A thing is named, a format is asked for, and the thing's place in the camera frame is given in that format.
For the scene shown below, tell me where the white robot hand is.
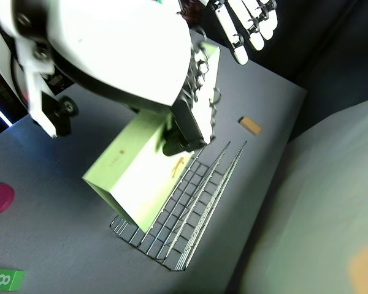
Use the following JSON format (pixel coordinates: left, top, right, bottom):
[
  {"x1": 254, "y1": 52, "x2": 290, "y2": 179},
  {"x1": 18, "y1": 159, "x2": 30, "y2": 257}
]
[
  {"x1": 45, "y1": 0, "x2": 218, "y2": 157},
  {"x1": 202, "y1": 0, "x2": 278, "y2": 66}
]

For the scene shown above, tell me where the light green box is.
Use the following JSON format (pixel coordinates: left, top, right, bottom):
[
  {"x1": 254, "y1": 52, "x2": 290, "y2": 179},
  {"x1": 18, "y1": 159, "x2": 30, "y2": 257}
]
[{"x1": 82, "y1": 42, "x2": 221, "y2": 233}]

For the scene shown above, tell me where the tan wooden block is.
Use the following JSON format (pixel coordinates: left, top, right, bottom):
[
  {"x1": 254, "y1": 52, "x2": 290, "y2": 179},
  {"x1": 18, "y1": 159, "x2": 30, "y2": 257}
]
[{"x1": 239, "y1": 116, "x2": 263, "y2": 137}]

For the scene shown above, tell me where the dark grey table cloth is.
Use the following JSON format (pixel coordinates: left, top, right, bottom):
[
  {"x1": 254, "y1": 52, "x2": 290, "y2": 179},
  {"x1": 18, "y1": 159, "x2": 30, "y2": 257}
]
[{"x1": 0, "y1": 26, "x2": 308, "y2": 294}]

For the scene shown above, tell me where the green number block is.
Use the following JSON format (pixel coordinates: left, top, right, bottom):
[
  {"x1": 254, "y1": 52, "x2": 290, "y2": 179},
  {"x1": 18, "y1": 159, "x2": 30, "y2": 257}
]
[{"x1": 0, "y1": 268, "x2": 26, "y2": 292}]

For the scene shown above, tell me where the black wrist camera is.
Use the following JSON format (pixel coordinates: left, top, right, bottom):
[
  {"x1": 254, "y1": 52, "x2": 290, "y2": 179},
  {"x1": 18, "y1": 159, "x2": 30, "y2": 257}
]
[{"x1": 53, "y1": 94, "x2": 80, "y2": 137}]

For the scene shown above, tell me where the wire dish rack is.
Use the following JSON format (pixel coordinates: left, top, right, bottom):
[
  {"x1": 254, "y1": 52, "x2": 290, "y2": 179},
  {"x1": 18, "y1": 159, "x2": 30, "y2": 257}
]
[{"x1": 109, "y1": 140, "x2": 248, "y2": 272}]

